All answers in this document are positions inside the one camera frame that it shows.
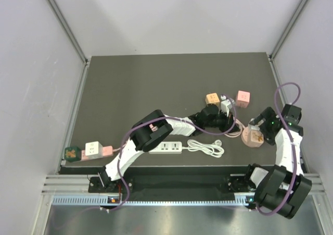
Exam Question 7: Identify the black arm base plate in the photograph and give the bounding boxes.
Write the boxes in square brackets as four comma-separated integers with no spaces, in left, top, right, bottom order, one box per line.
[87,174,258,194]

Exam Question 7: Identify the pink round socket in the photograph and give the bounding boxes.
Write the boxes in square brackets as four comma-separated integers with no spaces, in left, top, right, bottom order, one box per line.
[241,127,253,147]

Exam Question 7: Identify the orange cube plug adapter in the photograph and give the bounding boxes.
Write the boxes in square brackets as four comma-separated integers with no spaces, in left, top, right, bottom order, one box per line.
[205,93,220,106]

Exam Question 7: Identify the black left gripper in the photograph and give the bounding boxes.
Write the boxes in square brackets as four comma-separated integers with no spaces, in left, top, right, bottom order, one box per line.
[203,109,240,134]

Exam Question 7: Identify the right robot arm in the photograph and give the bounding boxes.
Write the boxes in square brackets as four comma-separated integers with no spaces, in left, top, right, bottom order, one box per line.
[242,104,312,219]

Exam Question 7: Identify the grey slotted cable duct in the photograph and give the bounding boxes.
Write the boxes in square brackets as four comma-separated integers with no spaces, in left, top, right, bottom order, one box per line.
[53,194,254,206]

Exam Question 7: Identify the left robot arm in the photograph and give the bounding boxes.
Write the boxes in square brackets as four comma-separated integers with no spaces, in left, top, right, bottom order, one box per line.
[98,104,236,192]

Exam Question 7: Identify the pink cube plug adapter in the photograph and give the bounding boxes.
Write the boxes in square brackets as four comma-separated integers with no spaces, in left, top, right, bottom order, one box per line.
[235,90,250,108]

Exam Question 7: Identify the white power strip cable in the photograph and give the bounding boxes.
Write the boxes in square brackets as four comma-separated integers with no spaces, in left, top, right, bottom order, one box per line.
[181,139,225,158]

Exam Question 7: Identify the pink round socket cable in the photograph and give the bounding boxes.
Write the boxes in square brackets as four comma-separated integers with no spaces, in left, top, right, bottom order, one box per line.
[223,120,247,139]

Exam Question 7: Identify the pink power strip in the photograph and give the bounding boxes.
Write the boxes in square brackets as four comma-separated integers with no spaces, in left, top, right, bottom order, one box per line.
[81,146,113,161]

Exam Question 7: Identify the white cube plug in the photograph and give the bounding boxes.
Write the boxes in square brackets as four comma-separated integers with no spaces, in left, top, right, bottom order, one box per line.
[221,99,235,116]

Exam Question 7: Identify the white cube plug adapter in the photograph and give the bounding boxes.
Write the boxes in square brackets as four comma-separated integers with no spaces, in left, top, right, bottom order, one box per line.
[85,141,103,159]

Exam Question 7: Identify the green cube plug adapter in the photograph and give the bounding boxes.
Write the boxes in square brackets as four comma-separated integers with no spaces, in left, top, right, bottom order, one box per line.
[64,146,82,163]

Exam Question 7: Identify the light pink deer cube plug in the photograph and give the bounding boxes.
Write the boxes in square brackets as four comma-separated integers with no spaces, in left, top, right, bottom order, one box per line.
[247,130,264,147]

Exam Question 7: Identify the white power strip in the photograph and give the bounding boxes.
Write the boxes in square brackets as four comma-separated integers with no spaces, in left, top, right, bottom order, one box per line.
[149,141,183,154]

